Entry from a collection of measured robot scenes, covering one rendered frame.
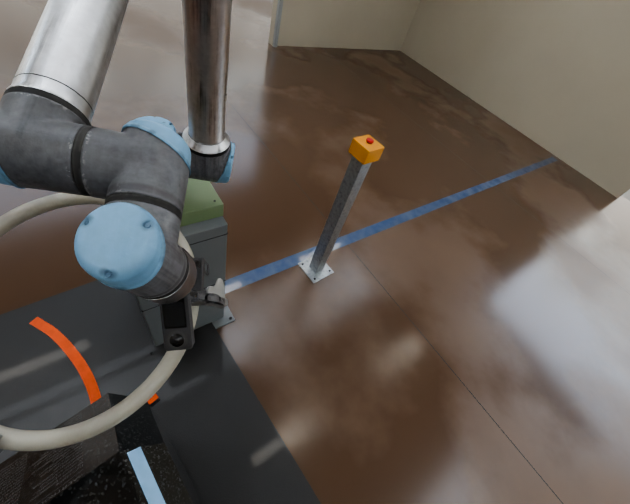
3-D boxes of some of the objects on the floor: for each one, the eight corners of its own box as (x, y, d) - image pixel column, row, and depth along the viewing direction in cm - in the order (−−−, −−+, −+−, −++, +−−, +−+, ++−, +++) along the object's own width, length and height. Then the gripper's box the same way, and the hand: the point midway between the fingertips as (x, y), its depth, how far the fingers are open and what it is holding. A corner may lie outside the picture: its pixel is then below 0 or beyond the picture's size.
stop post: (333, 272, 234) (396, 149, 153) (313, 283, 224) (369, 157, 142) (317, 254, 242) (369, 127, 161) (297, 264, 231) (342, 133, 150)
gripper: (220, 245, 52) (239, 275, 72) (120, 248, 50) (167, 278, 70) (218, 296, 49) (238, 313, 69) (113, 301, 48) (164, 316, 67)
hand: (201, 307), depth 68 cm, fingers open, 10 cm apart
